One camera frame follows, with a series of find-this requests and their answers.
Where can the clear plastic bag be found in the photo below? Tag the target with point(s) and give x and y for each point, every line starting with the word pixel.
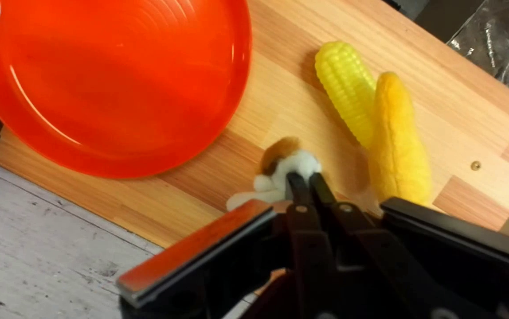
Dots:
pixel 495 40

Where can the white plush toy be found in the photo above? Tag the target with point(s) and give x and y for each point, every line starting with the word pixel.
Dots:
pixel 273 179

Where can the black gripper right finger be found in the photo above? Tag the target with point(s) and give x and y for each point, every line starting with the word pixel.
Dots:
pixel 442 248

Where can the orange plastic plate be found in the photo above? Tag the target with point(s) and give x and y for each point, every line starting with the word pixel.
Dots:
pixel 112 81

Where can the wooden cutting board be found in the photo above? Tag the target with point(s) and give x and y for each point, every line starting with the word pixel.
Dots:
pixel 289 88

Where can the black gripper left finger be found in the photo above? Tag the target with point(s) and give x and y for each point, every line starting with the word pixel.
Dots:
pixel 206 248

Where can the yellow corn plush toy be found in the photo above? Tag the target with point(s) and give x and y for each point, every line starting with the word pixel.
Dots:
pixel 378 116

